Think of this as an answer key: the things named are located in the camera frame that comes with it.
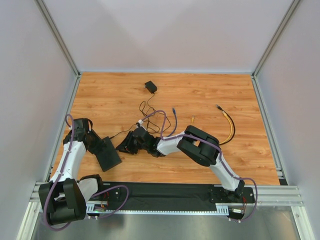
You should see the black network switch box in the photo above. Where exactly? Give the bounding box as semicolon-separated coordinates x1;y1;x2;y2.
95;136;122;172

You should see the blue ethernet cable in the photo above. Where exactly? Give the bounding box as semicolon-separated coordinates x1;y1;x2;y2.
159;107;178;140

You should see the yellow ethernet cable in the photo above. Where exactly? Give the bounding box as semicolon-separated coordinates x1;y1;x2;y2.
190;111;236;145

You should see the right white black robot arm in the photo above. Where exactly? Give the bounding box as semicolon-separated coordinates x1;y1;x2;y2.
116;125;245;198

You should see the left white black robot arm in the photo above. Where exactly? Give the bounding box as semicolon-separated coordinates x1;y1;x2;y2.
38;114;101;231

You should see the black power adapter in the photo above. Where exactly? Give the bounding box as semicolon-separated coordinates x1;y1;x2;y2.
144;80;158;94

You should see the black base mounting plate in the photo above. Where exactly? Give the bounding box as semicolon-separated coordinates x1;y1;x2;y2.
91;182;255;211

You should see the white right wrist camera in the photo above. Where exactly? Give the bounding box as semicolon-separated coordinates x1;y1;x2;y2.
136;119;144;126

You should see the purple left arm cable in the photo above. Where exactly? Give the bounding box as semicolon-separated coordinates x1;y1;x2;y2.
42;113;131;231

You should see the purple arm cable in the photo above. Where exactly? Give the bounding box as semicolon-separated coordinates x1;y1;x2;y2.
42;113;131;231
138;109;259;223

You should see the thin black adapter cord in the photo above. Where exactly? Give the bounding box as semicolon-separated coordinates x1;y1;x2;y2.
111;92;172;140

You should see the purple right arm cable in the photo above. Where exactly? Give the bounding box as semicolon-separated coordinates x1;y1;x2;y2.
138;109;259;223

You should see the grey slotted cable duct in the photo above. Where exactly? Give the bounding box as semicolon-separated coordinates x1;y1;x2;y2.
86;203;229;216

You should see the left aluminium frame post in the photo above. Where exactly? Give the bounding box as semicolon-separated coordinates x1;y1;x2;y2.
34;0;81;78

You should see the aluminium frame post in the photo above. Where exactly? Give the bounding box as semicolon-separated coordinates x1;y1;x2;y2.
251;0;303;77
34;0;81;78

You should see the front aluminium frame rail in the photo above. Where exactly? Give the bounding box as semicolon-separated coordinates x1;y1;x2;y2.
30;182;303;210

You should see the right aluminium frame post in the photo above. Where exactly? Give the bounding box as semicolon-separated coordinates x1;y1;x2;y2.
251;0;303;77

